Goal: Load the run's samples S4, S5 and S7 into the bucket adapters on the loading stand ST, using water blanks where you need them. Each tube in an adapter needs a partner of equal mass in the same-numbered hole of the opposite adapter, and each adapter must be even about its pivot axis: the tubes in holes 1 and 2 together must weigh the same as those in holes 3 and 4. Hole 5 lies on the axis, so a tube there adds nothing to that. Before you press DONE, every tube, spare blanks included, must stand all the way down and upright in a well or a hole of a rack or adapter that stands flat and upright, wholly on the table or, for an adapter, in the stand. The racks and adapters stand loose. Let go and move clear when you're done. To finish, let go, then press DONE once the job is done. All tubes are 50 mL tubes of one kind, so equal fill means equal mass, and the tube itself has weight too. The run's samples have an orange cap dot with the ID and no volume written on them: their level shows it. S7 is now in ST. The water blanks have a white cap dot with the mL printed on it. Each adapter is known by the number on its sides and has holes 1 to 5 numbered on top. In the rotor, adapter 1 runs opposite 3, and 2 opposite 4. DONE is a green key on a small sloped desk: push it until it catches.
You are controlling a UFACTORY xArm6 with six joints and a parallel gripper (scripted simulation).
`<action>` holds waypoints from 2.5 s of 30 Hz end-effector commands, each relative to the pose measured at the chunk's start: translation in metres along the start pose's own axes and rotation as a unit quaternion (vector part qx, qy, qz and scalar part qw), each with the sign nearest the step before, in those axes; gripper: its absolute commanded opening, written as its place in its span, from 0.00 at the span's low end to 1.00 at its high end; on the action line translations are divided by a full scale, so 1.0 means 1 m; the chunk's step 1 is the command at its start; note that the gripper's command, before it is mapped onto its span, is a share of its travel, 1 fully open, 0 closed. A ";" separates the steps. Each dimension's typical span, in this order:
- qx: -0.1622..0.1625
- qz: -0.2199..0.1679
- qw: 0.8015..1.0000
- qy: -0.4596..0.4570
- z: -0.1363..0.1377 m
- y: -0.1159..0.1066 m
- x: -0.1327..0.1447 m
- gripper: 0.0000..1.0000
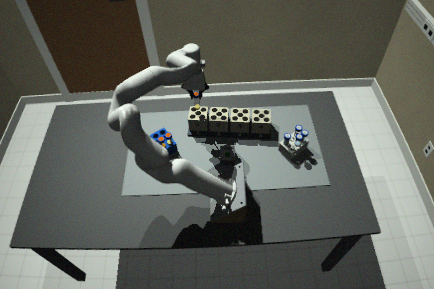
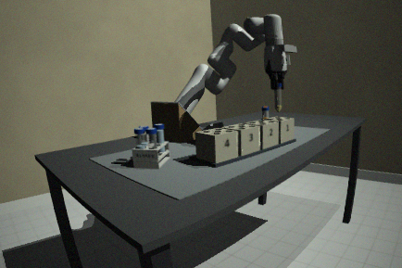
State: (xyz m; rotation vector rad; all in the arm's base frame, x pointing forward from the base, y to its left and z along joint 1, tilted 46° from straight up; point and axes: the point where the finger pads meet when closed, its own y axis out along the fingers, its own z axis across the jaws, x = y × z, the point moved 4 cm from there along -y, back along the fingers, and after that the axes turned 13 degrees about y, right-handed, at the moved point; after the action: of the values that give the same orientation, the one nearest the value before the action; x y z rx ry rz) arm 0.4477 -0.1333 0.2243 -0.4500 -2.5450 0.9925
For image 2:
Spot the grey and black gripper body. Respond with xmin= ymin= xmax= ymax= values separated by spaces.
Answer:
xmin=264 ymin=45 xmax=286 ymax=71

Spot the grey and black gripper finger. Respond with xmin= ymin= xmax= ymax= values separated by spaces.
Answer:
xmin=265 ymin=60 xmax=278 ymax=90
xmin=277 ymin=70 xmax=287 ymax=89

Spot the cream bucket adapter with holes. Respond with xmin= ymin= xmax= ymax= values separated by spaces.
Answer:
xmin=263 ymin=117 xmax=294 ymax=144
xmin=221 ymin=123 xmax=260 ymax=156
xmin=244 ymin=120 xmax=279 ymax=149
xmin=195 ymin=128 xmax=238 ymax=163

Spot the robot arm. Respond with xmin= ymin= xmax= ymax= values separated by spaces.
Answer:
xmin=175 ymin=14 xmax=297 ymax=114

